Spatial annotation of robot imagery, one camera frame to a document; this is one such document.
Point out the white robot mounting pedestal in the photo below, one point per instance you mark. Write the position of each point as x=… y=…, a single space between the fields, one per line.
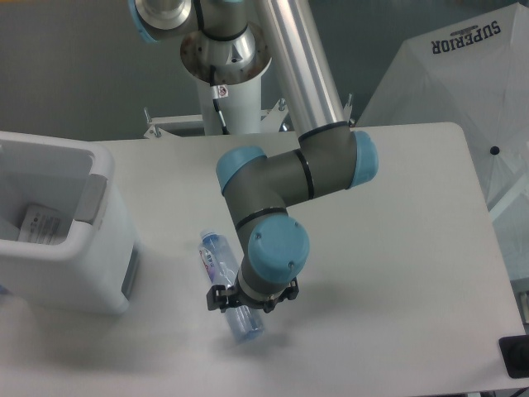
x=231 y=107

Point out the black device at table edge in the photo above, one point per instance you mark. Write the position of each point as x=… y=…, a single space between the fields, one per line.
x=514 y=350

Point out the white umbrella with text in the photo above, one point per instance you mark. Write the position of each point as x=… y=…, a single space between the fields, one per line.
x=475 y=74

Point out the clear plastic water bottle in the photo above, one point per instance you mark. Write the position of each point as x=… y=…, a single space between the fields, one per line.
x=220 y=263

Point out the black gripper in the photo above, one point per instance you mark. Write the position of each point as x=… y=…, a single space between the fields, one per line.
x=219 y=297

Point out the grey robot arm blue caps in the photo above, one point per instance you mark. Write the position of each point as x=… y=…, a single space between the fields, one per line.
x=222 y=48

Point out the white plastic trash can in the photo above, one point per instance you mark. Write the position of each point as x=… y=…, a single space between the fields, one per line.
x=67 y=239

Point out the white paper label in bin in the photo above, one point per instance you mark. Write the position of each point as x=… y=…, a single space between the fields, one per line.
x=42 y=225

